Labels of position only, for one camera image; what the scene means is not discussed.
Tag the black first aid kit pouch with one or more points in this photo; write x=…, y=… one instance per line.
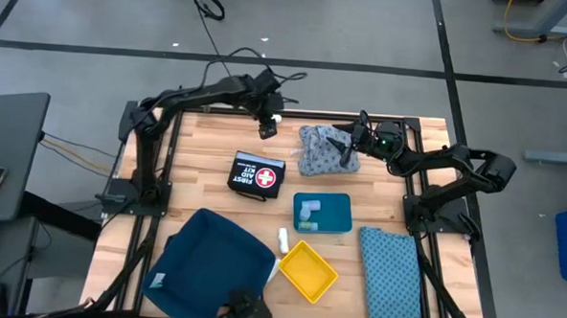
x=244, y=176

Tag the teal plastic tray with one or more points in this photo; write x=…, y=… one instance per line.
x=334, y=214

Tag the yellow plastic basket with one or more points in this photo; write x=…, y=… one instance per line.
x=307, y=272

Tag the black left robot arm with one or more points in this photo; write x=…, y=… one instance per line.
x=142, y=148

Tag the grey metal table foot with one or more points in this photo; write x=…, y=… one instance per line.
x=557, y=158

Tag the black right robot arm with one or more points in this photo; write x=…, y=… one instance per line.
x=456, y=159

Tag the green tinted plastic vial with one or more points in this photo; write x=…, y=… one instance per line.
x=308, y=225

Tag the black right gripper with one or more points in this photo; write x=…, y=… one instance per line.
x=382, y=139

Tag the navy fabric storage bin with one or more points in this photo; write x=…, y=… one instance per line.
x=202, y=266

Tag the grey desk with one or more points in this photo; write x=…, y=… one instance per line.
x=6, y=142

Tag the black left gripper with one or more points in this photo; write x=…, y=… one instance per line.
x=269, y=103

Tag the grey patterned gown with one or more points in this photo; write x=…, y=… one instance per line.
x=317, y=155

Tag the blue dotted folded cloth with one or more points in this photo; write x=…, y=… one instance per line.
x=391, y=279

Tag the small white bottle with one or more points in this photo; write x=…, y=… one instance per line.
x=305, y=214

